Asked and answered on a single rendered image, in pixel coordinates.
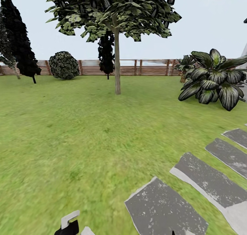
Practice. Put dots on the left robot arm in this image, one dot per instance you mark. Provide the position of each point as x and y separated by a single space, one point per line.
69 228

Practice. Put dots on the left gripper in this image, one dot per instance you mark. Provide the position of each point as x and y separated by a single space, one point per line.
72 228

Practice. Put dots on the bush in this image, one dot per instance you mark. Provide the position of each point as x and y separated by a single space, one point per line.
219 83
64 65
185 64

